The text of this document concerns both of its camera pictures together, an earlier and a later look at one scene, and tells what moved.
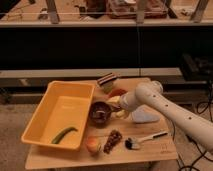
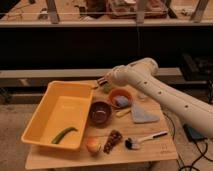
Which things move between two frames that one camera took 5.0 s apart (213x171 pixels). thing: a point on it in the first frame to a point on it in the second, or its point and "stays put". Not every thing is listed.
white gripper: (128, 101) to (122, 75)
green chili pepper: (60, 134) stays put
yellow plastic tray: (64, 105) stays put
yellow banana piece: (120, 113) stays put
